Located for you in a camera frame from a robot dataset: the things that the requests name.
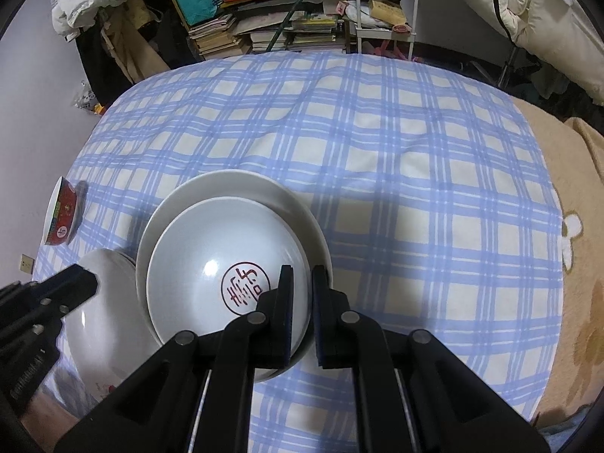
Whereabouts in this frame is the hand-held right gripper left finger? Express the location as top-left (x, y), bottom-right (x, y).
top-left (55, 264), bottom-right (296, 453)

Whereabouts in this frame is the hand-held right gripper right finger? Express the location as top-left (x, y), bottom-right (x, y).
top-left (311, 264), bottom-right (550, 453)

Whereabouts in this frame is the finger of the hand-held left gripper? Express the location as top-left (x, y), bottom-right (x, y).
top-left (0, 264), bottom-right (100, 346)

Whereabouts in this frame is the white cherry-print plate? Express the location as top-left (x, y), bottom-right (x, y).
top-left (63, 248), bottom-right (163, 416)

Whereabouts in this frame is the white bowl with red seal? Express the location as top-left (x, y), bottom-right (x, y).
top-left (145, 197), bottom-right (313, 371)

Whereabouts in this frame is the plain white bowl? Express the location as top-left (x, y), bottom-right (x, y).
top-left (135, 169), bottom-right (335, 383)

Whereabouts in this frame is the red patterned bowl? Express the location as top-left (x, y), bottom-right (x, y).
top-left (42, 176), bottom-right (80, 247)

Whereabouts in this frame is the blue plaid cloth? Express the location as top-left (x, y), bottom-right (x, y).
top-left (31, 51), bottom-right (567, 453)

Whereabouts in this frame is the colourful packet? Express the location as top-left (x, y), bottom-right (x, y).
top-left (73, 80), bottom-right (109, 116)

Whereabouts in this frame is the beige coat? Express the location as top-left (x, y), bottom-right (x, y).
top-left (101, 0), bottom-right (171, 86)

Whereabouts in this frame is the person's leg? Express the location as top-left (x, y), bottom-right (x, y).
top-left (533, 406), bottom-right (590, 441)

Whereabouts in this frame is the pink item under rack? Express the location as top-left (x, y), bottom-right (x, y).
top-left (361, 40), bottom-right (407, 60)

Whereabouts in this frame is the stack of books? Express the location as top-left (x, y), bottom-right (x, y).
top-left (186, 7), bottom-right (347, 62)

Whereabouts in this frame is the beige flower-print blanket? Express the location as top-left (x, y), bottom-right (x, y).
top-left (512, 97), bottom-right (604, 416)

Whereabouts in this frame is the green pole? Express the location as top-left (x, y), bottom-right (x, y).
top-left (267, 0), bottom-right (333, 52)

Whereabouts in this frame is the yellow box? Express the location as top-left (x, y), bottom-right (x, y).
top-left (368, 0), bottom-right (409, 26)

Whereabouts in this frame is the white down jacket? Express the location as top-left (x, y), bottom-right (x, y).
top-left (439, 0), bottom-right (604, 105)

